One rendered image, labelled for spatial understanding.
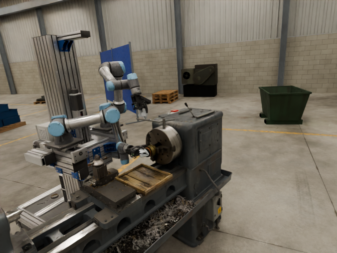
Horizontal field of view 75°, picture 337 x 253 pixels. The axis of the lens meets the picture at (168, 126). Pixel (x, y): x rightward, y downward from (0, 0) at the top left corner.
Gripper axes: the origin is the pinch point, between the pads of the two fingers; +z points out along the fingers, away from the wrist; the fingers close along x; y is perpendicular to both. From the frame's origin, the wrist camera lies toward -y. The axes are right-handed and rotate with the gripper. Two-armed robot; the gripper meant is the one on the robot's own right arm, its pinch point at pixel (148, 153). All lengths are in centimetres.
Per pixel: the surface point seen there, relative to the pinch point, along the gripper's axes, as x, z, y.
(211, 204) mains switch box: -71, 20, -57
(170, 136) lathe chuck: 10.3, 8.0, -18.2
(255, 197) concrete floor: -109, 29, -147
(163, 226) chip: -49, 21, 11
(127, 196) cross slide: -11.7, 16.7, 35.3
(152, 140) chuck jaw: 6.3, -5.7, -10.3
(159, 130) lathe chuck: 14.7, -1.3, -15.0
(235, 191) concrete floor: -109, 3, -146
